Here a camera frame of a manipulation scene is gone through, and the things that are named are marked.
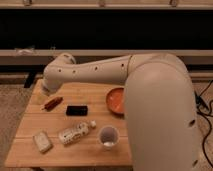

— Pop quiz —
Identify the black power cable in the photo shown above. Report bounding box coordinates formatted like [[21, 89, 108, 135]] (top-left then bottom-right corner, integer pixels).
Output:
[[194, 79, 213, 168]]

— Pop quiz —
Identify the orange ceramic bowl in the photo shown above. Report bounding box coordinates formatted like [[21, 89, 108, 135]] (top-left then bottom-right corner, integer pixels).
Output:
[[106, 87, 124, 115]]

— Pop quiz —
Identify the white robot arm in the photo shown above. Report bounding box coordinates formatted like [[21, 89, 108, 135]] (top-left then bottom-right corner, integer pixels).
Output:
[[42, 53, 200, 171]]

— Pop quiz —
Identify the white wrapped packet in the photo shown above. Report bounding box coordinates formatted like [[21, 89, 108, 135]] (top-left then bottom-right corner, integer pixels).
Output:
[[33, 131, 53, 153]]

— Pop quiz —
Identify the white paper cup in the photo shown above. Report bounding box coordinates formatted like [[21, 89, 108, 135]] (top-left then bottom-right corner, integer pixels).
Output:
[[98, 125, 119, 150]]

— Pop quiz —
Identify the crumpled clear plastic wrap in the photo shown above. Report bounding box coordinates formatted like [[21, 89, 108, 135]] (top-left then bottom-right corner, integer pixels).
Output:
[[15, 47, 35, 56]]

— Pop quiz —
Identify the white plastic bottle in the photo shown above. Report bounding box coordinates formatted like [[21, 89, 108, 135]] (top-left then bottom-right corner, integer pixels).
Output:
[[58, 120, 97, 145]]

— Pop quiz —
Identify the long grey metal rail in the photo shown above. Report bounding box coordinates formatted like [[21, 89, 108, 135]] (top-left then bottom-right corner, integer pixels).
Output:
[[0, 49, 213, 65]]

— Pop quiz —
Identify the wooden table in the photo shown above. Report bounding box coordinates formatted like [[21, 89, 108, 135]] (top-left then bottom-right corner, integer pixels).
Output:
[[5, 83, 131, 168]]

